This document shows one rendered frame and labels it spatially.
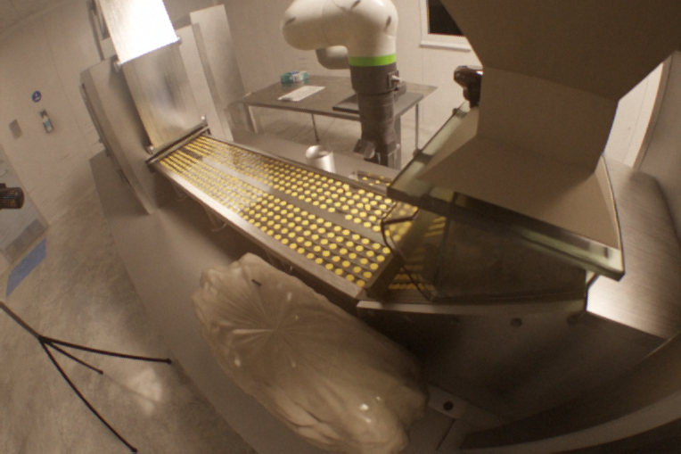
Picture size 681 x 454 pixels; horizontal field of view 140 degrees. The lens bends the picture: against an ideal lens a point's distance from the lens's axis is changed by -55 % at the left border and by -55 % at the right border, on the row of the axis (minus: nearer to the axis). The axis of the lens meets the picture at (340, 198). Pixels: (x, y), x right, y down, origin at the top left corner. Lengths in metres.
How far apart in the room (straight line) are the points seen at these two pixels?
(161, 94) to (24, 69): 3.77
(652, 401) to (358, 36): 0.54
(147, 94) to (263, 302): 0.72
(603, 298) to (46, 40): 4.70
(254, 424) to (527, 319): 0.43
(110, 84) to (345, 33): 0.71
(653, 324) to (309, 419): 0.32
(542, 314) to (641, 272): 0.10
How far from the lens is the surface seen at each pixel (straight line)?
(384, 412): 0.31
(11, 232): 4.95
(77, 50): 4.50
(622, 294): 0.24
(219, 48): 1.15
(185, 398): 1.58
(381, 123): 0.56
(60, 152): 4.52
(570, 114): 0.19
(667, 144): 0.44
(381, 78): 0.53
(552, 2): 0.16
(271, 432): 0.50
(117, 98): 0.96
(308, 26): 0.54
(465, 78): 0.31
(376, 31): 0.50
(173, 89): 0.94
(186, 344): 0.63
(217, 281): 0.41
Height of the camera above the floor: 1.27
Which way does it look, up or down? 39 degrees down
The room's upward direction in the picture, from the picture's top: 9 degrees counter-clockwise
